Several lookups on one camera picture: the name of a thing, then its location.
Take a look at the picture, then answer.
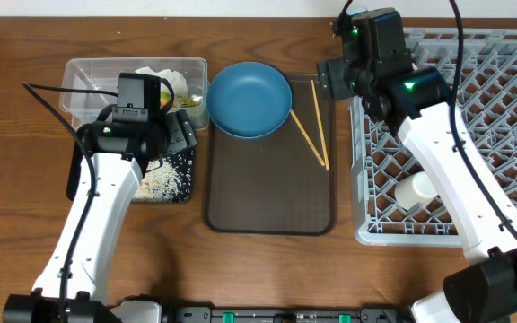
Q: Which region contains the green snack wrapper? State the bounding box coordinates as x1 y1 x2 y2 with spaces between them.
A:
161 92 203 109

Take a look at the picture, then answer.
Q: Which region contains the rice food waste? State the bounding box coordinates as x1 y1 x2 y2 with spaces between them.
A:
132 150 195 203

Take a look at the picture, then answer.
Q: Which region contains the white napkin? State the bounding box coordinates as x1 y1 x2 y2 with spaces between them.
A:
136 66 188 97

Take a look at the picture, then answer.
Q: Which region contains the small white cup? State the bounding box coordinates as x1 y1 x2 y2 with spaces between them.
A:
394 171 438 210

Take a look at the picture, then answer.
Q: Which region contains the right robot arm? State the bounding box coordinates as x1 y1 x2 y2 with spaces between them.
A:
317 7 517 322

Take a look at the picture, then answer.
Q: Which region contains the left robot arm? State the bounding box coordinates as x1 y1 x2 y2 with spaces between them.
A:
2 73 197 323

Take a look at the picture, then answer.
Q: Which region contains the grey dishwasher rack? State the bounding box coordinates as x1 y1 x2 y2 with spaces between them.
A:
349 29 517 248

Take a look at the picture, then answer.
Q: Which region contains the black tray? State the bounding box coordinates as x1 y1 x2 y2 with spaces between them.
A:
67 121 197 206

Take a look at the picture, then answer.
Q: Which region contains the wooden chopstick left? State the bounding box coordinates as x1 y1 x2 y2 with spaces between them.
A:
290 109 326 168

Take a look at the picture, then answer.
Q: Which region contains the wooden chopstick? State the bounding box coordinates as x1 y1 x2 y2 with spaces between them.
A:
290 109 326 168
311 80 329 170

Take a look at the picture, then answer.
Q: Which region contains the clear plastic bin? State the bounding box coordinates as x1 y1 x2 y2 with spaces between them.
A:
59 57 209 130

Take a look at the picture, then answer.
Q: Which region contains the wooden chopstick right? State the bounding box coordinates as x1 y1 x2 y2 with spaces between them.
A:
311 80 329 170

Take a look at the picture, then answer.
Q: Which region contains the dark blue plate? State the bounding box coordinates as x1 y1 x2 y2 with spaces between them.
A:
207 62 293 139

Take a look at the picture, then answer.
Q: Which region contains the brown serving tray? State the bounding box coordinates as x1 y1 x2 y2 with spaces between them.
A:
203 74 337 236

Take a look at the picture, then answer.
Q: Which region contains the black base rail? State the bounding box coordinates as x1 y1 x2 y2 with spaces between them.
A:
162 306 413 323

